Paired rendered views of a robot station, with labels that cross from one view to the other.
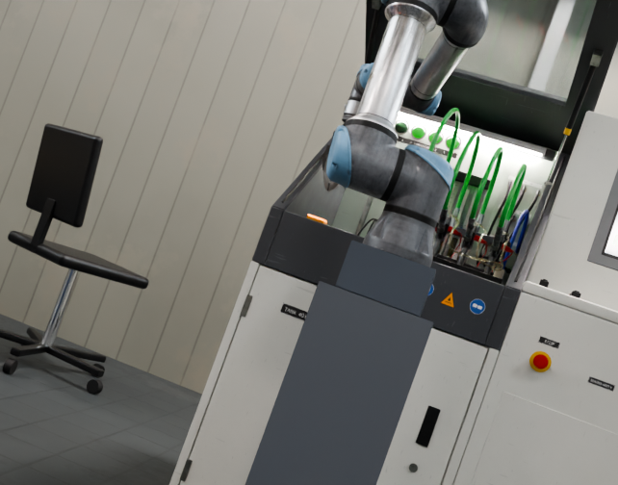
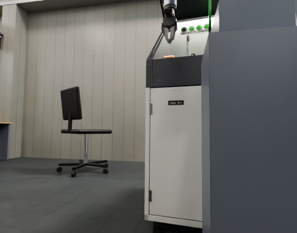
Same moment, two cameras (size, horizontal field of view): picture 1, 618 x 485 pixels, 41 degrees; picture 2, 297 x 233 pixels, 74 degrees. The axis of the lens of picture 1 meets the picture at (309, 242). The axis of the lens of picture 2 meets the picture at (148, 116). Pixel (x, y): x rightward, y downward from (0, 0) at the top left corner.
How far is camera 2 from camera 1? 1.18 m
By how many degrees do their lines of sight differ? 2
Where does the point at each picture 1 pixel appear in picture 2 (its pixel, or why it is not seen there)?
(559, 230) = not seen: hidden behind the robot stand
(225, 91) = (116, 68)
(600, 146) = not seen: outside the picture
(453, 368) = not seen: hidden behind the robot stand
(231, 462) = (170, 185)
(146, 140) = (98, 91)
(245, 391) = (165, 148)
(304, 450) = (250, 165)
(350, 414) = (277, 122)
